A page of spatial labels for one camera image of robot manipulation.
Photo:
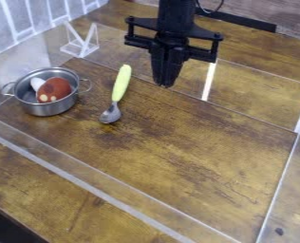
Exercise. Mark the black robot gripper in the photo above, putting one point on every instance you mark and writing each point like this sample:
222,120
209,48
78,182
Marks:
173,39

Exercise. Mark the red toy mushroom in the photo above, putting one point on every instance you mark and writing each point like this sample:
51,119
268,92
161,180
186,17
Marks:
51,89

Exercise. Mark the small silver pot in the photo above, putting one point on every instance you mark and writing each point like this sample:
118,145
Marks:
26,94

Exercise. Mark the spoon with yellow-green handle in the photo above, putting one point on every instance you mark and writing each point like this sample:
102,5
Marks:
111,114

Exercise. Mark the black bar on wall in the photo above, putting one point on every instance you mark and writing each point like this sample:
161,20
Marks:
242,21

